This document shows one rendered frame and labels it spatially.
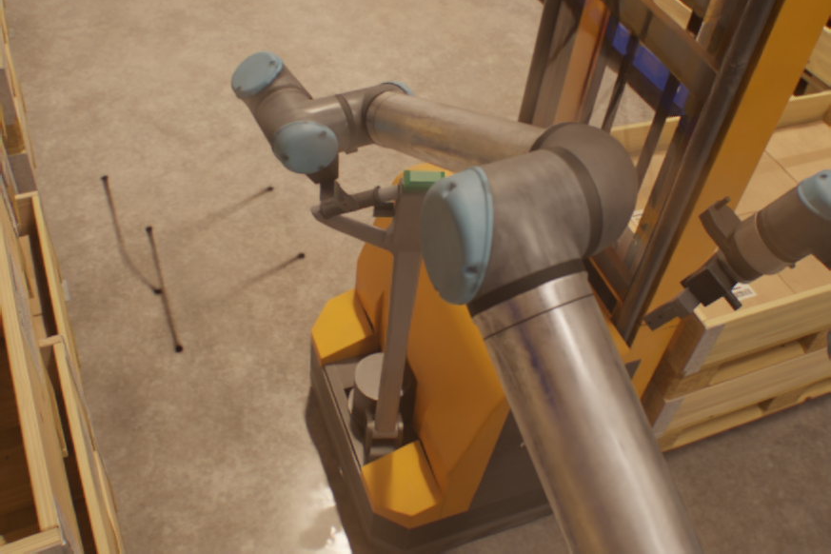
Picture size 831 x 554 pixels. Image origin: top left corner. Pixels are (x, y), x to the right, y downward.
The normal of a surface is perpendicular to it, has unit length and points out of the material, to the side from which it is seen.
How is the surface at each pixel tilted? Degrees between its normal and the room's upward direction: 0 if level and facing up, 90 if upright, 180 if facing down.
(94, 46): 0
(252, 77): 33
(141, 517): 0
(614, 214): 66
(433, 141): 77
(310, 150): 91
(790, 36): 90
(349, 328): 22
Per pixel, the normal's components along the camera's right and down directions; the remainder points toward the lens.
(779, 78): 0.36, 0.67
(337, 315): -0.25, -0.60
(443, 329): -0.86, -0.03
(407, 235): 0.05, 0.87
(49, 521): 0.11, -0.72
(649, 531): 0.11, -0.25
